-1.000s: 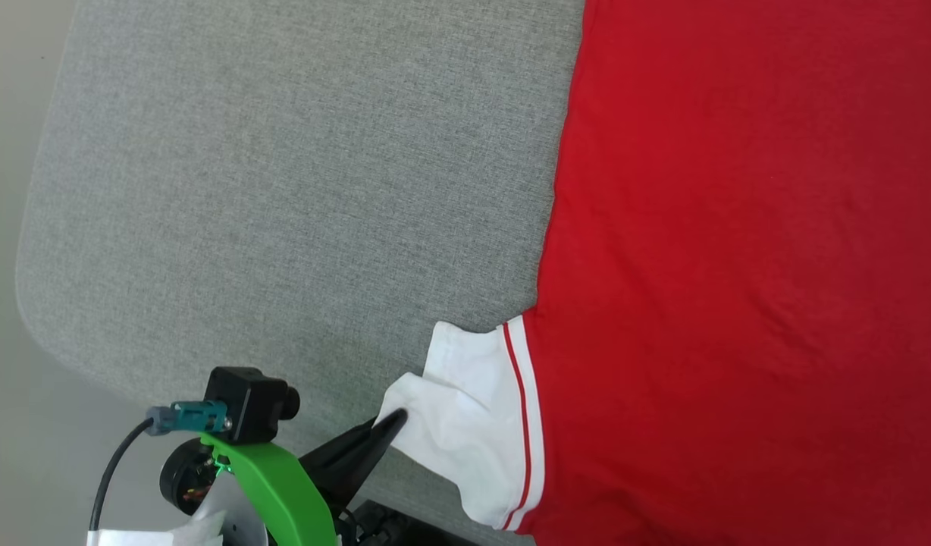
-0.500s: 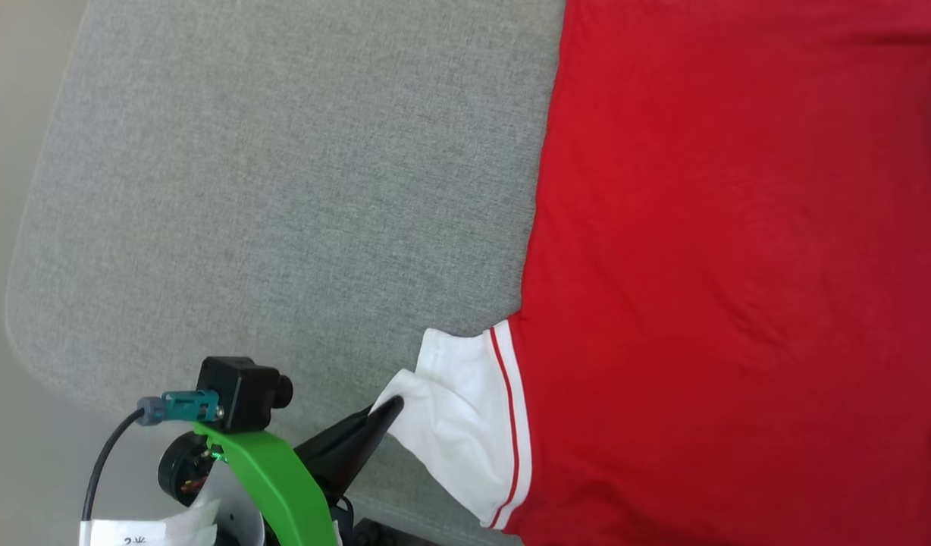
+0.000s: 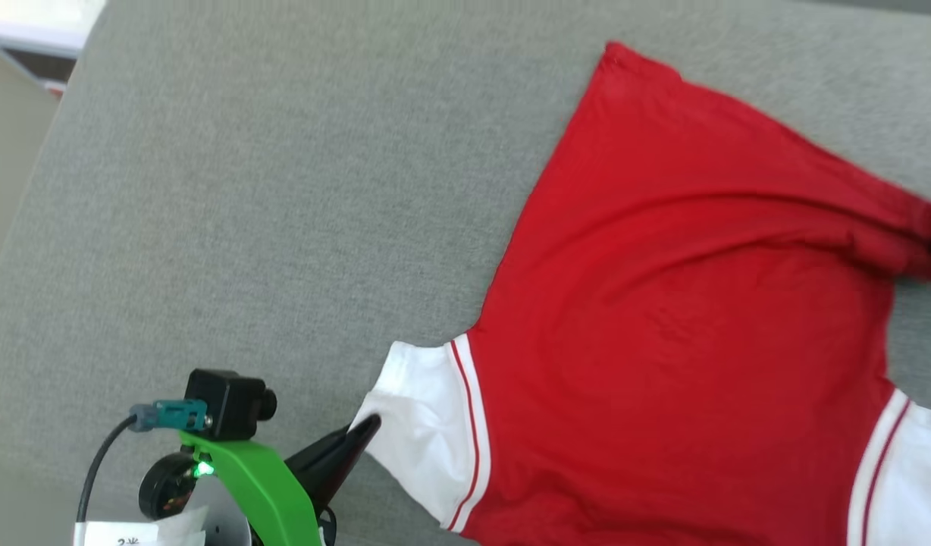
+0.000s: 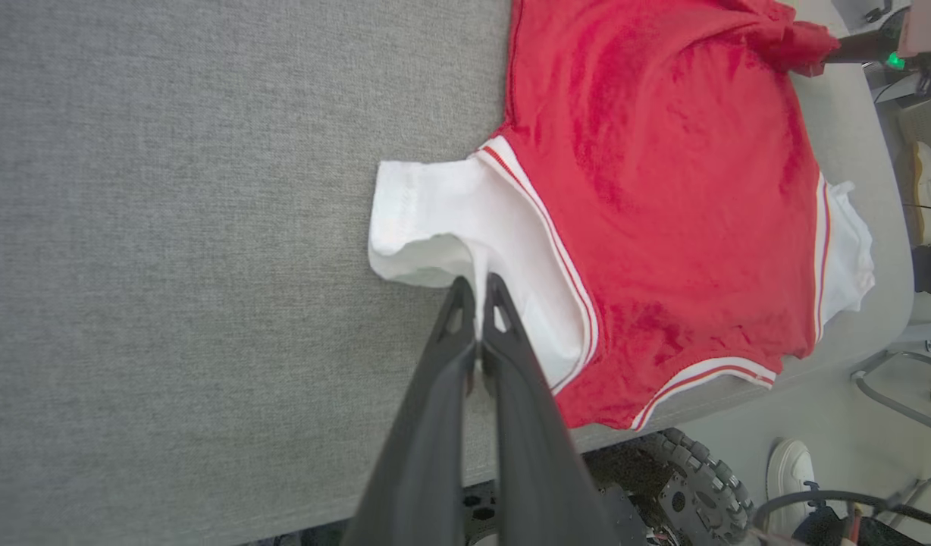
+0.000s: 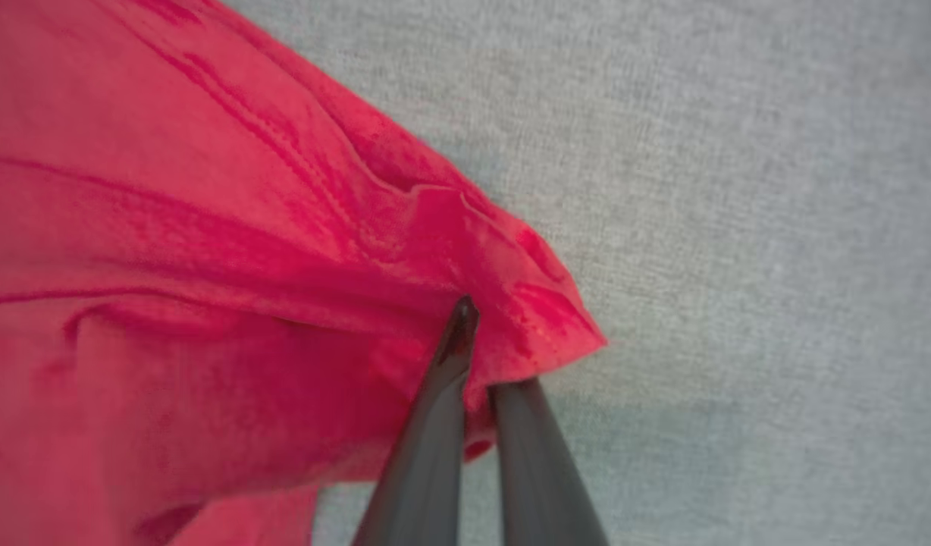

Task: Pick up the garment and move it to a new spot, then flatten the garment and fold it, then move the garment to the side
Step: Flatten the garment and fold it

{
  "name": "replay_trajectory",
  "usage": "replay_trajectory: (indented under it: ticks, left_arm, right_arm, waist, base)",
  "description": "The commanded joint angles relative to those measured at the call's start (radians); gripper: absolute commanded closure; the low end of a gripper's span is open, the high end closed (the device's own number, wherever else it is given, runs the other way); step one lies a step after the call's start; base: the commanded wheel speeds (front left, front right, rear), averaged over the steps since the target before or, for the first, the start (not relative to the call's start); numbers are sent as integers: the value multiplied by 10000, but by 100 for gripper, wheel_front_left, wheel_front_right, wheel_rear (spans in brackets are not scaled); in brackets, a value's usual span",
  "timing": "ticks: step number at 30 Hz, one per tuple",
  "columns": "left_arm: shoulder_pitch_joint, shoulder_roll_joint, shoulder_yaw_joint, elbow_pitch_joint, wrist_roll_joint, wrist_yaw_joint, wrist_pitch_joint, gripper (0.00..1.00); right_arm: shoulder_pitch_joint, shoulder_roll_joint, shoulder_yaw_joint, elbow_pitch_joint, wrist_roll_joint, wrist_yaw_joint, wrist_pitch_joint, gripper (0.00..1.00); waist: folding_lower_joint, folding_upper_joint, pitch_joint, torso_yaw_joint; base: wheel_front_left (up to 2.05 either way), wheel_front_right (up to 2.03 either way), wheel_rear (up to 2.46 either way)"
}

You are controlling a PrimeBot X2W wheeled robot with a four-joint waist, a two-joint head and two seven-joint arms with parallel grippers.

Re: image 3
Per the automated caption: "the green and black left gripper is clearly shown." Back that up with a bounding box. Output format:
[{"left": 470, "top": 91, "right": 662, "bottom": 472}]
[{"left": 138, "top": 413, "right": 382, "bottom": 546}]

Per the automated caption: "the red and white shirt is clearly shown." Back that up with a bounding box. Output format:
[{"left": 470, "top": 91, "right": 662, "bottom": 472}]
[{"left": 348, "top": 41, "right": 931, "bottom": 546}]

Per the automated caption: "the white low furniture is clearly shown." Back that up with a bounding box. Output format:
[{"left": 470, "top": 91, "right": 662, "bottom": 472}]
[{"left": 0, "top": 0, "right": 108, "bottom": 60}]

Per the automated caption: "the black cable with teal plug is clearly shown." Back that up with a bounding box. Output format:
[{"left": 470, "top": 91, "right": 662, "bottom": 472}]
[{"left": 77, "top": 399, "right": 210, "bottom": 526}]

